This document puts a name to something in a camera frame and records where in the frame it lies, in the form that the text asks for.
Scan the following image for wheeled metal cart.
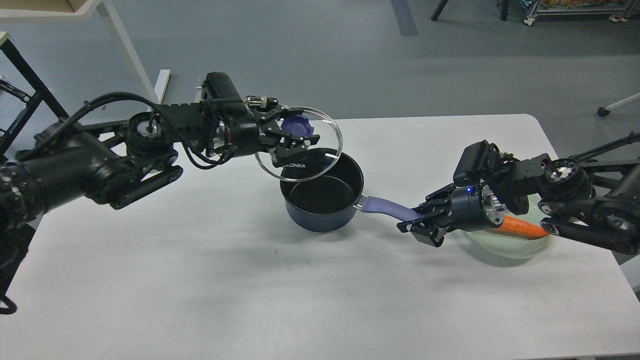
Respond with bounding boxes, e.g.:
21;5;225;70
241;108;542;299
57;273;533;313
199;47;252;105
521;0;639;27

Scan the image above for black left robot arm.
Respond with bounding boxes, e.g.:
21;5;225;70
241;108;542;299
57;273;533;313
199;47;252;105
1;71;321;315

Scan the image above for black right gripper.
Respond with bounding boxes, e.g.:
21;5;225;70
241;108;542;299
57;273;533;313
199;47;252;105
397;183;493;248

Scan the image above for white wheeled chair base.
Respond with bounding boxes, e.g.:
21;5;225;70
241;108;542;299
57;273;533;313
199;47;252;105
596;92;640;117

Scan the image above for white desk frame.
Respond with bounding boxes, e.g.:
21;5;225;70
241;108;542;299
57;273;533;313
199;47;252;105
1;0;176;114

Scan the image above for orange toy carrot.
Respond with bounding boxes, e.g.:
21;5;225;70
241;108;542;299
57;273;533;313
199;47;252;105
487;215;549;240

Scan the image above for black furniture legs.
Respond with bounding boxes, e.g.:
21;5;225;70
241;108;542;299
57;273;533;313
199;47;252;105
429;0;514;22

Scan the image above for black metal rack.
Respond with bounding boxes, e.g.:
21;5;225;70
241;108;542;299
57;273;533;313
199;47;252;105
1;32;90;166

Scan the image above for glass lid with purple knob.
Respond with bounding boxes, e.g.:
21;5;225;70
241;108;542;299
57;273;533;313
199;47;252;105
254;106;345;183

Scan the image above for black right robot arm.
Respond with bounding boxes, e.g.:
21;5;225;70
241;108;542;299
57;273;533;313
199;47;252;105
397;132;640;255

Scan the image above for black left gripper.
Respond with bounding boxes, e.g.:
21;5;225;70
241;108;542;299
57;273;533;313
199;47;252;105
225;96;320;167

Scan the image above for clear glass plate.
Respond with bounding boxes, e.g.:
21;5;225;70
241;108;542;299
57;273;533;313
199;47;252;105
467;194;554;260

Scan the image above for blue pot with purple handle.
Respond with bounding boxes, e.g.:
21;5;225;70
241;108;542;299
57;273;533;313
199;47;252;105
279;148;421;233

